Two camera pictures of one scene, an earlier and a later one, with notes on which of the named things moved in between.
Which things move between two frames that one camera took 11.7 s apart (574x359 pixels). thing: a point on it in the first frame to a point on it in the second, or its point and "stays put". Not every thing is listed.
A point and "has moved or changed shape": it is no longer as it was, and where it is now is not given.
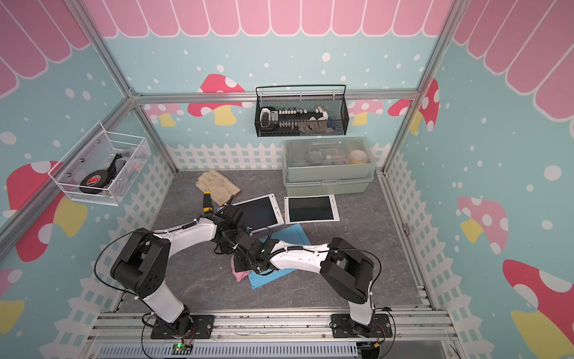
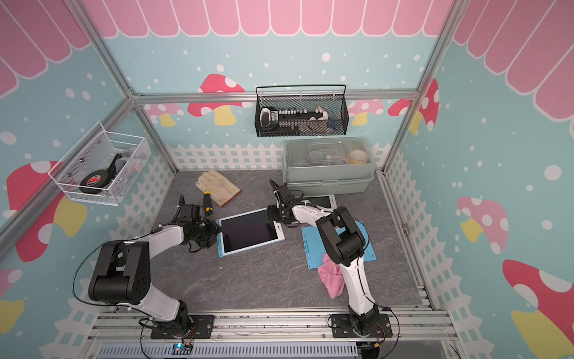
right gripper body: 243,264 to 275,215
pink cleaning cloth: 238,275 has moved or changed shape
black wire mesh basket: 301,110 stays put
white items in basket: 303,121 stays put
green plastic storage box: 327,166 stays put
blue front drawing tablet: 294,235 to 315,247
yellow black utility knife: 207,202 stays put
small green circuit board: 181,348 stays put
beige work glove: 221,188 stays put
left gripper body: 224,245 to 206,232
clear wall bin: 97,169 stays put
